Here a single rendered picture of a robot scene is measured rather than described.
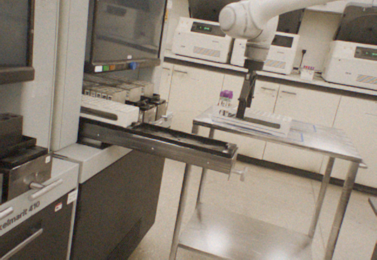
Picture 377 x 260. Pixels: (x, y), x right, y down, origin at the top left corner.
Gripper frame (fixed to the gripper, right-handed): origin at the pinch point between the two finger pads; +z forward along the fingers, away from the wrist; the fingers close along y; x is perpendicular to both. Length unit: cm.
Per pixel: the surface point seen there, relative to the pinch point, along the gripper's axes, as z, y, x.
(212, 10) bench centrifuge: -50, 223, 90
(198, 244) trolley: 59, -6, 6
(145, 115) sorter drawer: 8.6, -12.7, 36.1
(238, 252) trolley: 59, -1, -10
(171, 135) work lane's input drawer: 7.0, -33.6, 16.1
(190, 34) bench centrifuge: -24, 187, 96
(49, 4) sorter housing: -27, -64, 40
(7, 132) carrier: 2, -78, 38
